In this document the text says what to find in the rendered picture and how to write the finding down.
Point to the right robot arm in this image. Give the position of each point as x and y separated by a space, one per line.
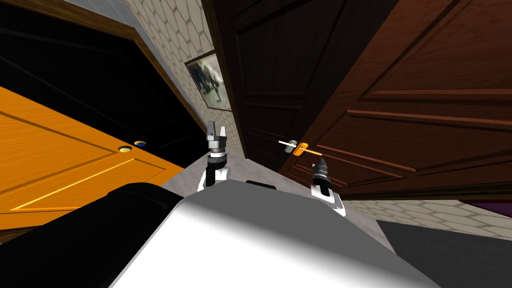
328 196

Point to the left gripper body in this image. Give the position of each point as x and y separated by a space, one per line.
216 142

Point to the orange wooden door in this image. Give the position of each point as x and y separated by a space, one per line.
52 160

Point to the reddish brown panelled door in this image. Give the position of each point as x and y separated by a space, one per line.
420 120

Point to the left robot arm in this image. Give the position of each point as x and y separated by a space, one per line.
80 240

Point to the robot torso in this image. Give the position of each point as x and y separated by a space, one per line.
256 240

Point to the blue and yellow door knob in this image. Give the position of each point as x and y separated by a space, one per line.
140 143

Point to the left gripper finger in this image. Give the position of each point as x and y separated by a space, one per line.
212 128
222 132

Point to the black door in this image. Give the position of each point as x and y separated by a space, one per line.
80 64

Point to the framed picture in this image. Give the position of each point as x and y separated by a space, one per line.
208 80

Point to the dark brown panelled door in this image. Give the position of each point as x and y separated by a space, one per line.
276 72

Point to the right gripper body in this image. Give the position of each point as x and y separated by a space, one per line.
320 171

